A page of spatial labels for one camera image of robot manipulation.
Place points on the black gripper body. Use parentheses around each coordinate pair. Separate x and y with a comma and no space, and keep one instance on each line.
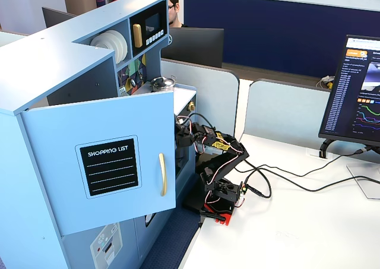
(181,136)

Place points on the red arm base clamp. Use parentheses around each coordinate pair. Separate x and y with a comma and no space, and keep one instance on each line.
(225,217)

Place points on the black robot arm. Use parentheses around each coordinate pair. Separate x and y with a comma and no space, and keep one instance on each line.
(228,159)

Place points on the blue shopping list cabinet door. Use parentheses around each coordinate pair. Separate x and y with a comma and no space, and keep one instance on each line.
(59,191)

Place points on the yellow stove knob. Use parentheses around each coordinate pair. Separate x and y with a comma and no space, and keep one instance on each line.
(192,105)

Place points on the pale blue desk divider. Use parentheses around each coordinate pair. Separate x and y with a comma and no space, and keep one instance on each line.
(288,114)
(213,96)

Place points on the silver toy pot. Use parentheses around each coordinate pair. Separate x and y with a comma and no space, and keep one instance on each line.
(163,83)

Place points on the small grey toy grater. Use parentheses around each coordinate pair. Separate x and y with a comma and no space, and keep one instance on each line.
(122,91)

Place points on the green controller board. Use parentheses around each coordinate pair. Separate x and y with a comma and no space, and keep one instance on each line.
(244,189)

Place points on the black monitor seen from behind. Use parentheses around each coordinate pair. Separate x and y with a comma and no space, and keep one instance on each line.
(196,46)

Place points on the white toy plate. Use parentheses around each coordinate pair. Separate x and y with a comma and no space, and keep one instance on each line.
(102,41)
(126,47)

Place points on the white plates stack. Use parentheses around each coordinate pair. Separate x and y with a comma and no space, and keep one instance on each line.
(120,47)

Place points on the black toy microwave door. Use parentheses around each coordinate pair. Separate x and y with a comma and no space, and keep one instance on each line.
(154,13)

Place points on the dark haired person with glasses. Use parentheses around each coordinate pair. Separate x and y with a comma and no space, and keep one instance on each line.
(170,1)

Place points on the light blue toy kitchen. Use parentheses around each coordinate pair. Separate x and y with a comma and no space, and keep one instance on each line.
(59,58)

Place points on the yellow and white desk clutter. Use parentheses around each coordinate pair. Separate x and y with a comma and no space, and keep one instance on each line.
(326,82)

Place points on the computer monitor showing graphs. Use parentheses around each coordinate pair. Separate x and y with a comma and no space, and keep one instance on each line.
(353,88)

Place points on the dark grey monitor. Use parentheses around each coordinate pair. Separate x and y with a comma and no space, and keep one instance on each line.
(55,17)

